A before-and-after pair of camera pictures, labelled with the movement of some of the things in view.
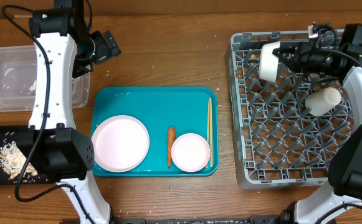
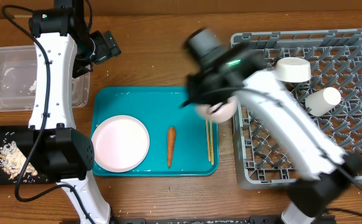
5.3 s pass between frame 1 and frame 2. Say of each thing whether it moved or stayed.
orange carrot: stayed
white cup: stayed
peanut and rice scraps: stayed
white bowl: moved
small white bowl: moved
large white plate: stayed
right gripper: moved
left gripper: stayed
